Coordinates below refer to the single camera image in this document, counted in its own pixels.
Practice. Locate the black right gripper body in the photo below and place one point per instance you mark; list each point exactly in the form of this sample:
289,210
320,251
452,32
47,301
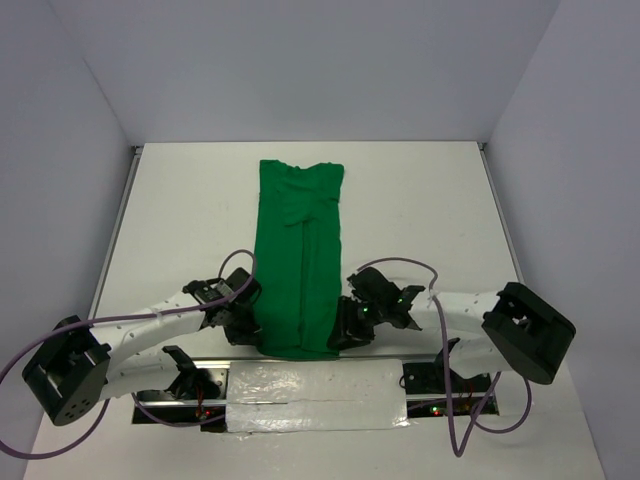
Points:
377,305

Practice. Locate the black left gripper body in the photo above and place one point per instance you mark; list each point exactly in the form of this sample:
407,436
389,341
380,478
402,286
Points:
239,311

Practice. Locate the green t shirt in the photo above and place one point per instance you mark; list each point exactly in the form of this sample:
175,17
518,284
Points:
298,252

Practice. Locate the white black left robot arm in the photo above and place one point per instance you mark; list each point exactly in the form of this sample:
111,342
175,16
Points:
81,366

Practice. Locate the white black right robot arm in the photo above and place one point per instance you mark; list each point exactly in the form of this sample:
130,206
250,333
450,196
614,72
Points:
512,329

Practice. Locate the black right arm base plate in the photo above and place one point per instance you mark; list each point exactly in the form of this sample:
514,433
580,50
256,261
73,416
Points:
425,394

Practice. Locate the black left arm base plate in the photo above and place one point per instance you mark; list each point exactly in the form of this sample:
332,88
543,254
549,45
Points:
200,400

